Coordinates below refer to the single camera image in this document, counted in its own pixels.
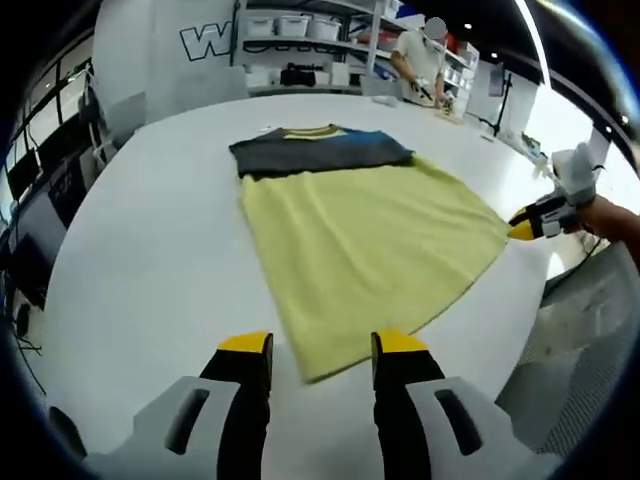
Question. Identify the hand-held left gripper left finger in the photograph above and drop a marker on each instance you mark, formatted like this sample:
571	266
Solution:
240	410

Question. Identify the beige wooden object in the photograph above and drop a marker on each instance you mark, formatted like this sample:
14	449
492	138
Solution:
449	115

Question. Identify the black tripod stand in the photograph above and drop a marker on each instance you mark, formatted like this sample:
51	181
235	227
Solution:
506	100

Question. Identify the grey office counter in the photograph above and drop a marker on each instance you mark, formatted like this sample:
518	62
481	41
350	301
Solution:
45	225

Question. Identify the black computer monitor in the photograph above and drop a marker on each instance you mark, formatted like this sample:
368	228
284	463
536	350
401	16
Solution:
22	172
55	150

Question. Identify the black bag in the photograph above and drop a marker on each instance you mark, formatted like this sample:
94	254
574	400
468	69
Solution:
298	78

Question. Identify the white office chair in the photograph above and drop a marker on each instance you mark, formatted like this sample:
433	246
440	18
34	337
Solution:
97	125

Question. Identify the grey mesh chair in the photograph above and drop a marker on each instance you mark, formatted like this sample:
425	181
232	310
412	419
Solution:
575	350

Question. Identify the grey metal shelving unit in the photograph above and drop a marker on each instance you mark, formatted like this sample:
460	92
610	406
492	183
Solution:
350	47

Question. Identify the yellow colour-block garment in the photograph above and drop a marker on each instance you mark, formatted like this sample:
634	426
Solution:
360	240

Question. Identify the black round object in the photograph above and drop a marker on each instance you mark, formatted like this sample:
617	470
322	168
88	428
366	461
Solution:
67	432

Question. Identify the white storage bin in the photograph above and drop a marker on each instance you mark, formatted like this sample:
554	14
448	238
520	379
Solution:
260	27
326	29
294	26

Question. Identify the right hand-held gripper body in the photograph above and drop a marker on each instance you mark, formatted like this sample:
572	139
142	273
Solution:
575	175

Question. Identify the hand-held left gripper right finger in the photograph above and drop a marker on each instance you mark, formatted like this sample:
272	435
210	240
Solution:
405	410

